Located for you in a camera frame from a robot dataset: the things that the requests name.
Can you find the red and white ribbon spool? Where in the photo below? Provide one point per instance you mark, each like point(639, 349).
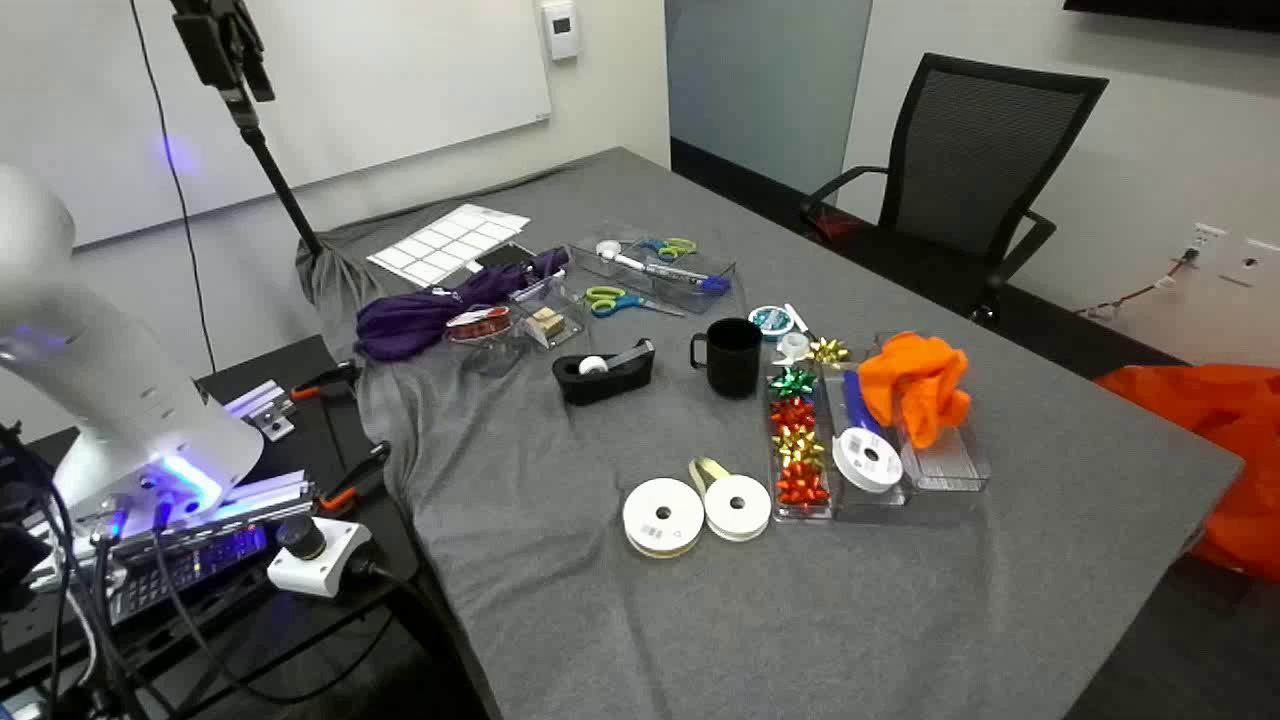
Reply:
point(480, 323)

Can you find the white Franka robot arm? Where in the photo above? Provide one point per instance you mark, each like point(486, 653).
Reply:
point(94, 384)

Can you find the small clear plastic container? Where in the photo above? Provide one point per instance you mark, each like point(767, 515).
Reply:
point(499, 359)

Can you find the large clear plastic container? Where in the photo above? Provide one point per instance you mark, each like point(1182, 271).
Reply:
point(945, 470)

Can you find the black tape dispenser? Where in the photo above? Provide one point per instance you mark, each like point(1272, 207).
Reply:
point(607, 380)

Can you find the clear organizer tray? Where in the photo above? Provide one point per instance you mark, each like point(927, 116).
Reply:
point(655, 279)

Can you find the black mug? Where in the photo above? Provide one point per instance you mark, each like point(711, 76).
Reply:
point(734, 359)

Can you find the white round tape roll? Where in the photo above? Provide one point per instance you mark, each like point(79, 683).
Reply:
point(611, 249)

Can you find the green and blue scissors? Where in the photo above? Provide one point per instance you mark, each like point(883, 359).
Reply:
point(675, 247)

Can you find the gold gift bow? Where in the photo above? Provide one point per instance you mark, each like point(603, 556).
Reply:
point(830, 353)

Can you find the white label sheets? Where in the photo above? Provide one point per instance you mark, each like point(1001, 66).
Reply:
point(444, 247)

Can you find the purple folded umbrella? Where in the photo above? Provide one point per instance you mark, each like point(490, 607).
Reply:
point(413, 323)

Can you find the grey tablecloth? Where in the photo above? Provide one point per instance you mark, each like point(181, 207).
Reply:
point(603, 615)

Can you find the orange tissue paper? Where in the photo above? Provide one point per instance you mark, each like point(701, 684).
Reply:
point(915, 380)

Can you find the white box with black button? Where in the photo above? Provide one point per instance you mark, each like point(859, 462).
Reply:
point(322, 561)

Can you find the black mesh office chair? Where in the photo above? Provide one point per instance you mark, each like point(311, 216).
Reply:
point(980, 147)

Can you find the black robot cart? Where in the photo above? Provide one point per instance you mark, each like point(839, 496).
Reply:
point(265, 640)

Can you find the orange bag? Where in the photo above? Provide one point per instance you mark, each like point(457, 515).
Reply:
point(1240, 443)

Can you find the white wall thermostat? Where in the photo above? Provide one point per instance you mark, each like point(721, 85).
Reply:
point(561, 26)

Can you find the white wall whiteboard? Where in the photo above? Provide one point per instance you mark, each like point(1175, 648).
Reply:
point(402, 66)

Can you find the black camera tripod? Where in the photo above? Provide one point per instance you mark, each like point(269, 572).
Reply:
point(227, 54)

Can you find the white wall outlet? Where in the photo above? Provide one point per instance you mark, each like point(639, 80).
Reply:
point(1260, 249)

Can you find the black wall television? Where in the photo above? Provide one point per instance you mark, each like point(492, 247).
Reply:
point(1175, 11)

